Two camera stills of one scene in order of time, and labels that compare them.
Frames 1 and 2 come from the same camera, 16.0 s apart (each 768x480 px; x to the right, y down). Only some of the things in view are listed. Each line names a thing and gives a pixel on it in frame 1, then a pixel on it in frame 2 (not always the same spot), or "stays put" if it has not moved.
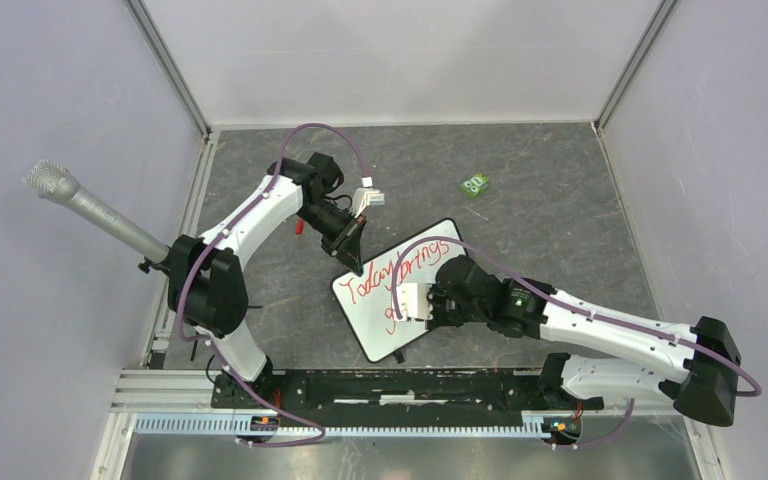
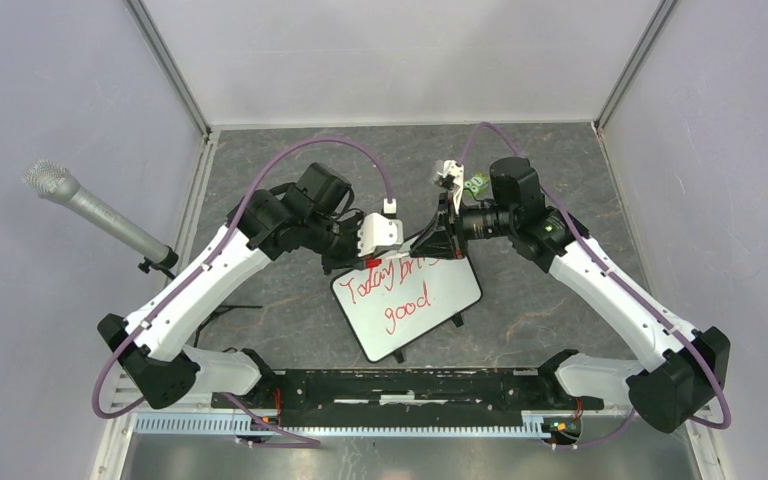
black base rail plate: x=395 y=397 stays put
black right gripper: x=436 y=320 to x=435 y=242
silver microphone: x=49 y=180 stays put
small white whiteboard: x=366 y=300 stays put
